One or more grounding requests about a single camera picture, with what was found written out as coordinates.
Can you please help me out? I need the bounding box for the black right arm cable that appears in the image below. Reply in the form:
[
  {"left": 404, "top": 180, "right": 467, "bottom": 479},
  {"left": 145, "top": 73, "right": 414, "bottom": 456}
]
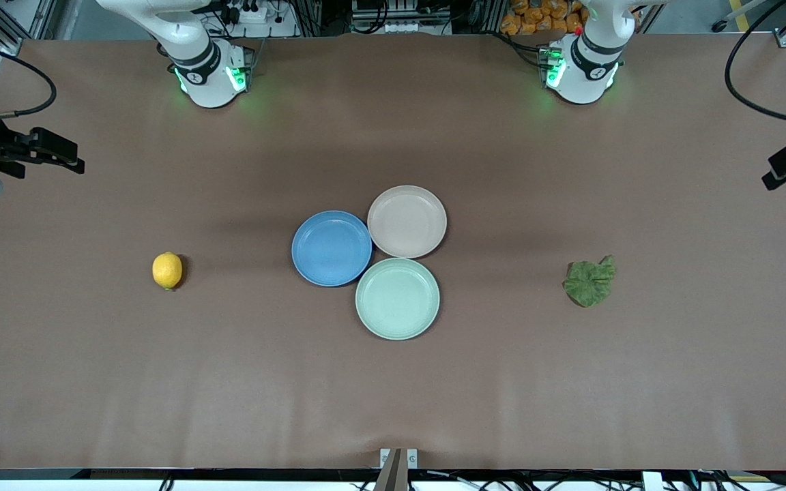
[{"left": 0, "top": 33, "right": 58, "bottom": 121}]

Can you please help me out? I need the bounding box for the grey camera pole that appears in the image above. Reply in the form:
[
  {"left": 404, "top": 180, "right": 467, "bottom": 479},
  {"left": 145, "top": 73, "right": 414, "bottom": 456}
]
[{"left": 374, "top": 448, "right": 409, "bottom": 491}]

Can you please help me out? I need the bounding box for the small metal edge bracket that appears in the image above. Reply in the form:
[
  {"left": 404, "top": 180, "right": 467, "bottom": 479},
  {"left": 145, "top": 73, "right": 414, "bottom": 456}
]
[{"left": 379, "top": 448, "right": 419, "bottom": 471}]

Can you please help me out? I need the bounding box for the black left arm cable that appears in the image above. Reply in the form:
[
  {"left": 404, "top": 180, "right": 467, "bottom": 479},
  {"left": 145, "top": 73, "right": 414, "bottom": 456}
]
[{"left": 725, "top": 0, "right": 786, "bottom": 130}]

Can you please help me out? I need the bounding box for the yellow lemon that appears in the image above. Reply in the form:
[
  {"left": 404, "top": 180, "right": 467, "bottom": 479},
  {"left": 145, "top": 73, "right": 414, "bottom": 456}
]
[{"left": 152, "top": 252, "right": 183, "bottom": 291}]

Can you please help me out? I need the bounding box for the green lettuce leaf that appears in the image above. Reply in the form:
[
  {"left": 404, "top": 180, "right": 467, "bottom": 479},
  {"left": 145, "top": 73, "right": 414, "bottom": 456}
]
[{"left": 562, "top": 255, "right": 617, "bottom": 308}]

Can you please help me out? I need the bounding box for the beige plate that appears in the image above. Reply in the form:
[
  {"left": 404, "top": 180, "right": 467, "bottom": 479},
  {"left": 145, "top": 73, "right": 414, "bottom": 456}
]
[{"left": 367, "top": 185, "right": 448, "bottom": 260}]

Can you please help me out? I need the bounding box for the light green plate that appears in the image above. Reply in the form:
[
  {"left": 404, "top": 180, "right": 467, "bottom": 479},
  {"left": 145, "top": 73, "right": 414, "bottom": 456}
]
[{"left": 355, "top": 257, "right": 441, "bottom": 341}]

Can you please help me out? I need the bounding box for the orange snack bag pile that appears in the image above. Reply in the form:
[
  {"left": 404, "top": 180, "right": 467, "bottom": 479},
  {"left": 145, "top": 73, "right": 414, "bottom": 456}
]
[{"left": 500, "top": 0, "right": 588, "bottom": 36}]

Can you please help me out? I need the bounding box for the white power strip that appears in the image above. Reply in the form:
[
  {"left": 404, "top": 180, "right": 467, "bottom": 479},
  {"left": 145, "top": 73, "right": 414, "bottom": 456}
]
[{"left": 219, "top": 0, "right": 272, "bottom": 25}]

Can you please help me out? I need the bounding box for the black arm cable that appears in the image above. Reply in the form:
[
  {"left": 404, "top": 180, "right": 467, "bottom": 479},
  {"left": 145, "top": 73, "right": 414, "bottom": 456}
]
[
  {"left": 0, "top": 33, "right": 58, "bottom": 121},
  {"left": 725, "top": 0, "right": 786, "bottom": 130}
]

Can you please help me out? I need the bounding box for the blue plate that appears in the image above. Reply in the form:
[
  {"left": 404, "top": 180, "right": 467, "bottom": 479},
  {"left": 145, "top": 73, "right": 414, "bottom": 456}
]
[{"left": 291, "top": 210, "right": 373, "bottom": 288}]

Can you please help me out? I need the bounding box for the brown table cover sheet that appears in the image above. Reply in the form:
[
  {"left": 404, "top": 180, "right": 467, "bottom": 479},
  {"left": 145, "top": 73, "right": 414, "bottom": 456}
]
[{"left": 0, "top": 34, "right": 786, "bottom": 471}]

